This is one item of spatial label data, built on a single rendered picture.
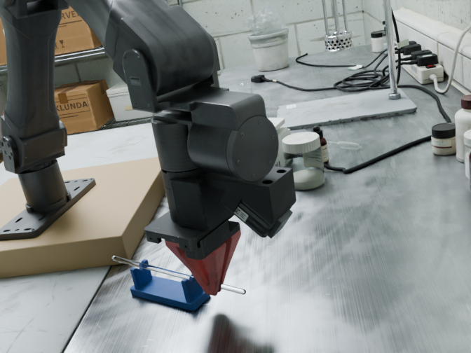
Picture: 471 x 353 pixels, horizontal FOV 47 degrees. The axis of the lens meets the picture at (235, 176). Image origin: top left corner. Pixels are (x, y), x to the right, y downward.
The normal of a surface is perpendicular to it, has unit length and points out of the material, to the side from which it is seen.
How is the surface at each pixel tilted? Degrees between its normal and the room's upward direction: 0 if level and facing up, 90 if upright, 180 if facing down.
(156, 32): 38
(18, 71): 92
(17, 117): 81
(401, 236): 0
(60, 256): 90
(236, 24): 90
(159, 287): 0
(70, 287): 0
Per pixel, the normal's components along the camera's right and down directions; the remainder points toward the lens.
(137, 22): 0.28, -0.64
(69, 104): -0.12, 0.36
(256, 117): 0.69, 0.18
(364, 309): -0.18, -0.92
